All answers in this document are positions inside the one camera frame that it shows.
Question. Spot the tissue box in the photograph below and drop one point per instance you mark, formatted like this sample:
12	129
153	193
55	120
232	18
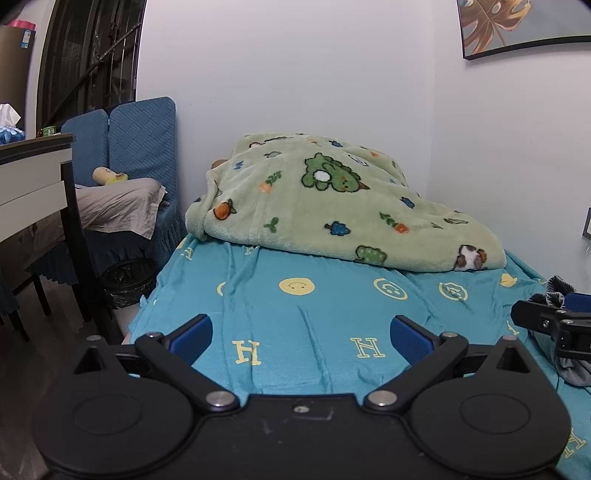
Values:
9	127

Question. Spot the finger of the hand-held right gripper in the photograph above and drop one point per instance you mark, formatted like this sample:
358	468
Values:
535	314
575	341

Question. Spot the small green can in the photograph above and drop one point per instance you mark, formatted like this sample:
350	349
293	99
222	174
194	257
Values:
49	131

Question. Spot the green printed fleece blanket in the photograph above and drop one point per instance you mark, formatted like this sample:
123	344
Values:
300	217

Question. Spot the brown pillow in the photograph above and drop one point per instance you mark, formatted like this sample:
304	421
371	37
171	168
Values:
219	163

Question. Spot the grey-blue garment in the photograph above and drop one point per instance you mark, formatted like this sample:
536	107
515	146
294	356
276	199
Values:
575	371

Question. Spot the trash bin with black bag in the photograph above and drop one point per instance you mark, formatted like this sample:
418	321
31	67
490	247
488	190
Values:
124	281

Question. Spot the cardboard box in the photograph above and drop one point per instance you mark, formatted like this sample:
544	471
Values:
16	69

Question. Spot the yellow plush toy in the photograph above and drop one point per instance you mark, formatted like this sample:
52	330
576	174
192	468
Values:
107	175

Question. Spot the framed leaf wall picture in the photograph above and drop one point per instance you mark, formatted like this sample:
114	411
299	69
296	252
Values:
508	23

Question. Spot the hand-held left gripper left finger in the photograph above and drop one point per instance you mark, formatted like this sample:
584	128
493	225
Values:
191	341

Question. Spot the dark barred window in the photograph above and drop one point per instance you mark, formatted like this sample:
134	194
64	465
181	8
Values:
92	50

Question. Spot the white desk with black legs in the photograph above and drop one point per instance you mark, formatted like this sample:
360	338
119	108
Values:
27	184

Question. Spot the grey cloth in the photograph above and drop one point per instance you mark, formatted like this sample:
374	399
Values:
120	203

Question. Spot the teal printed bed sheet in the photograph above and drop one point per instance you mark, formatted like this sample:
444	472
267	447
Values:
300	323

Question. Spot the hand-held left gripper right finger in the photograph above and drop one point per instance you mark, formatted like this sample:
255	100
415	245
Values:
408	344

